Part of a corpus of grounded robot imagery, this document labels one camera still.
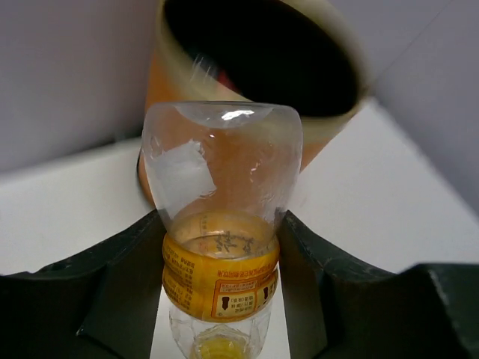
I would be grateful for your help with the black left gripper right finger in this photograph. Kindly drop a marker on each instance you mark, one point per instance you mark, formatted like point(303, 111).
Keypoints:
point(338, 306)

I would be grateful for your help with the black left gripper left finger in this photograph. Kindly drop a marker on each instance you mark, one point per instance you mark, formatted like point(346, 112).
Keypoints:
point(99, 303)

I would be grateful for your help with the orange cylindrical bin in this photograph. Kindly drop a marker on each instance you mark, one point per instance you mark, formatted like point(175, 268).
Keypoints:
point(295, 53)

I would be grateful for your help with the red label water bottle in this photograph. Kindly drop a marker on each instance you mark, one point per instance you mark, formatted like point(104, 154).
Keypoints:
point(224, 80)

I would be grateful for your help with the yellow cap small bottle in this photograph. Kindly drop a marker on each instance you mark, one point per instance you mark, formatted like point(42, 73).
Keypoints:
point(221, 175)

